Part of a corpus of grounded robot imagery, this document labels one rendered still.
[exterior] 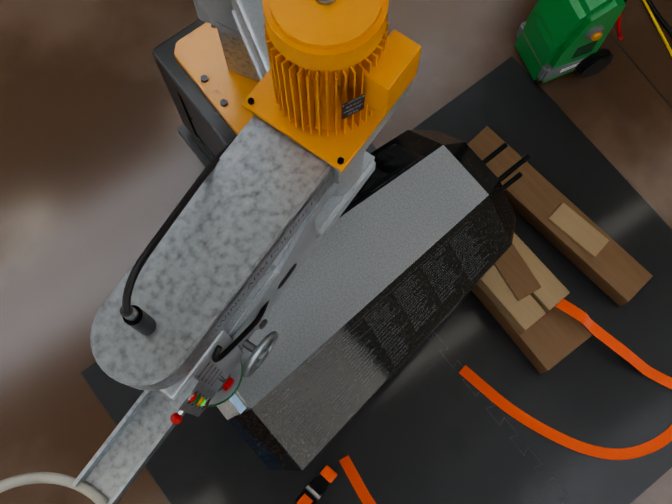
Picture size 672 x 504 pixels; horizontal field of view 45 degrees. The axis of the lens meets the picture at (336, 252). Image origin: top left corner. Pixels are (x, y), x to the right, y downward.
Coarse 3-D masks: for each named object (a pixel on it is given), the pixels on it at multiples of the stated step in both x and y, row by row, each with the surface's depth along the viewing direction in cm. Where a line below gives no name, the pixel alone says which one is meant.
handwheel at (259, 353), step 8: (272, 336) 215; (248, 344) 219; (264, 344) 213; (272, 344) 224; (256, 352) 212; (264, 352) 217; (248, 360) 212; (256, 360) 217; (248, 368) 213; (256, 368) 223; (248, 376) 218
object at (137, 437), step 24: (144, 408) 227; (168, 408) 227; (120, 432) 224; (144, 432) 225; (168, 432) 224; (96, 456) 219; (120, 456) 223; (144, 456) 219; (96, 480) 222; (120, 480) 222
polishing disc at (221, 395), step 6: (240, 366) 250; (234, 372) 249; (240, 372) 249; (228, 378) 249; (234, 378) 249; (234, 384) 248; (222, 390) 248; (228, 390) 248; (234, 390) 248; (216, 396) 247; (222, 396) 247; (228, 396) 247; (210, 402) 247; (216, 402) 247
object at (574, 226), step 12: (564, 204) 343; (552, 216) 342; (564, 216) 342; (576, 216) 342; (564, 228) 340; (576, 228) 340; (588, 228) 340; (576, 240) 339; (588, 240) 339; (600, 240) 339; (588, 252) 338
